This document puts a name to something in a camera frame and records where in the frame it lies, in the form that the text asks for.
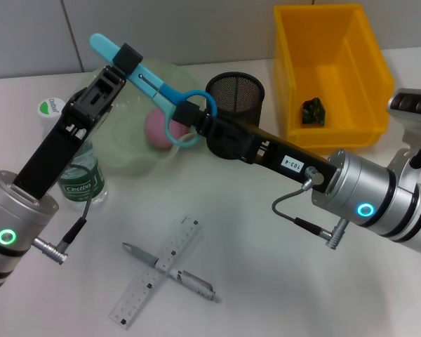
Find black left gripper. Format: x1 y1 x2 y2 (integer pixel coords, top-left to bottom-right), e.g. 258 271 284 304
13 42 144 201

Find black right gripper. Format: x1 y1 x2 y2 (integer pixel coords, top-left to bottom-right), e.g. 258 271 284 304
176 102 342 197

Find blue scissors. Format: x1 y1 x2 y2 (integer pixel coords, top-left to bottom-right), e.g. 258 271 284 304
89 33 219 148

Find pink toy peach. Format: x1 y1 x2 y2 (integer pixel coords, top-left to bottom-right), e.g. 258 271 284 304
143 107 191 152

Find green plastic wrapper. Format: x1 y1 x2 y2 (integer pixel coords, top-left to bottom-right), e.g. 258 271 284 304
300 98 328 127

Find clear green-label water bottle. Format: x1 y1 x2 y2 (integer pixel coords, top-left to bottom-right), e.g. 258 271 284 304
37 97 109 209

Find transparent plastic ruler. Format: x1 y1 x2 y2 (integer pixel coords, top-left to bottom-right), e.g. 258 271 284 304
108 216 203 331

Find black mesh pen holder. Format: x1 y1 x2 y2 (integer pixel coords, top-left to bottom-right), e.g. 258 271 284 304
204 71 266 161

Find translucent green fruit plate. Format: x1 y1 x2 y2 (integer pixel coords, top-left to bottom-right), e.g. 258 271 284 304
69 59 206 178

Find grey white pen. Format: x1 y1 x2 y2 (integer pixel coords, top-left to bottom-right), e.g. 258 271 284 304
121 242 224 305

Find yellow plastic bin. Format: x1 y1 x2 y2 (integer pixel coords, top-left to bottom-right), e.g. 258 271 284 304
273 3 396 155

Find left arm grey cable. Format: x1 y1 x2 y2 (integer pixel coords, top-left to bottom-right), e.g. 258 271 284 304
33 163 98 263

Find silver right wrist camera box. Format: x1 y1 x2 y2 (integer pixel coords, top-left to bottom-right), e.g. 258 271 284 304
387 87 421 157

